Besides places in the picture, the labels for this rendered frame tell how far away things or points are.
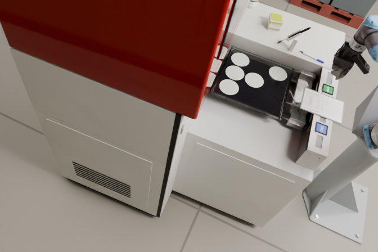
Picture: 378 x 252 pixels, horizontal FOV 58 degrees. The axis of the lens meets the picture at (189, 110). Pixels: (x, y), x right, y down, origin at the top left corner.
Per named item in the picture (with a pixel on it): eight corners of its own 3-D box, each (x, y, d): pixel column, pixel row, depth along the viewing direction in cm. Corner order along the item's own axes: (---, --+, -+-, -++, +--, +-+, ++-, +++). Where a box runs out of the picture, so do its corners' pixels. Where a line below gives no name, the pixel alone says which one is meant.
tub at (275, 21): (266, 30, 193) (270, 20, 187) (266, 21, 197) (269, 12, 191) (279, 32, 193) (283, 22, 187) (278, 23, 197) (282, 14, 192)
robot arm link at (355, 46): (370, 37, 148) (369, 49, 143) (364, 45, 151) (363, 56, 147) (354, 31, 148) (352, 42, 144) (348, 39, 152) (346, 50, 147)
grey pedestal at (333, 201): (367, 189, 254) (451, 131, 187) (360, 244, 228) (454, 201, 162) (302, 160, 260) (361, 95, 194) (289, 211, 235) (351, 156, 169)
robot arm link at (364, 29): (372, 26, 134) (364, 12, 138) (357, 46, 143) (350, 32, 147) (390, 27, 135) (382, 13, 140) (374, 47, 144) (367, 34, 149)
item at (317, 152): (295, 163, 162) (307, 149, 150) (311, 83, 194) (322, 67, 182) (313, 171, 161) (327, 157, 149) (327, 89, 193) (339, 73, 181)
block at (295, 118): (288, 120, 168) (290, 117, 166) (289, 115, 170) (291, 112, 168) (304, 126, 168) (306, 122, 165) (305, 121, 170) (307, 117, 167)
